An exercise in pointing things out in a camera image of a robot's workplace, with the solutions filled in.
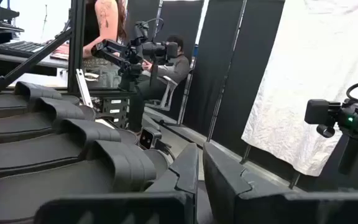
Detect black room divider panel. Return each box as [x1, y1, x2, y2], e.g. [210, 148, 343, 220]
[178, 0, 247, 139]
[209, 0, 301, 187]
[126, 0, 160, 42]
[152, 0, 205, 63]

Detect black drawer unit white labels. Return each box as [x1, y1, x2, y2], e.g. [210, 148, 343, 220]
[99, 95, 130, 128]

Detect large black rubber slide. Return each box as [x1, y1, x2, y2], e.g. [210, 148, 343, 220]
[0, 118, 139, 187]
[0, 96, 96, 144]

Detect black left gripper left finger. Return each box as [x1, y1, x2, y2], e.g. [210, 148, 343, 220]
[34, 142, 200, 224]

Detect person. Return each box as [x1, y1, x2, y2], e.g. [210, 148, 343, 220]
[82, 0, 129, 90]
[127, 34, 191, 133]

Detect black aluminium table frame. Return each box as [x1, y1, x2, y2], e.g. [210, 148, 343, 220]
[0, 0, 88, 96]

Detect white plastic chair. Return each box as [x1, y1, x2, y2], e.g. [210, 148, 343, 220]
[144, 70, 189, 113]

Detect red notebook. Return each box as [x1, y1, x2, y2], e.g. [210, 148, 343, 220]
[50, 43, 71, 62]

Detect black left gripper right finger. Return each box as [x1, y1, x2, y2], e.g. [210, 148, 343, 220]
[202, 141, 358, 224]

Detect grey desk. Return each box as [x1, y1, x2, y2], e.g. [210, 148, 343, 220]
[0, 46, 70, 77]

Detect white crinkled curtain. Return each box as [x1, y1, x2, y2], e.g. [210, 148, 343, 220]
[241, 0, 358, 177]

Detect black computer keyboard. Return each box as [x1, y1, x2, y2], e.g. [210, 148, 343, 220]
[0, 40, 48, 59]

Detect black camera cable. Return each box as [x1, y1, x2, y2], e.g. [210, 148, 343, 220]
[158, 139, 175, 159]

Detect small black camera box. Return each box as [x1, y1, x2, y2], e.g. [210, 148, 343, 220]
[139, 126, 163, 150]

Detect silver metal bracket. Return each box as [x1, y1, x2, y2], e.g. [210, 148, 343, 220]
[75, 68, 93, 108]

